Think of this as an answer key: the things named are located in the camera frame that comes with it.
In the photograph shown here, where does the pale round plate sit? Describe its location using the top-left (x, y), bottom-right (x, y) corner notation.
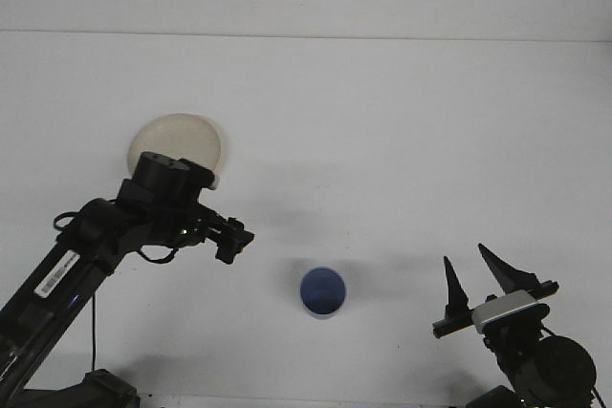
top-left (127, 113), bottom-right (225, 190)

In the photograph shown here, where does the pale blue cup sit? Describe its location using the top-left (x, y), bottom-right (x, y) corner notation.
top-left (299, 266), bottom-right (347, 319)

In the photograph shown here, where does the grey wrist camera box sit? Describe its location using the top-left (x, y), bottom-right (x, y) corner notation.
top-left (470, 290), bottom-right (550, 333)

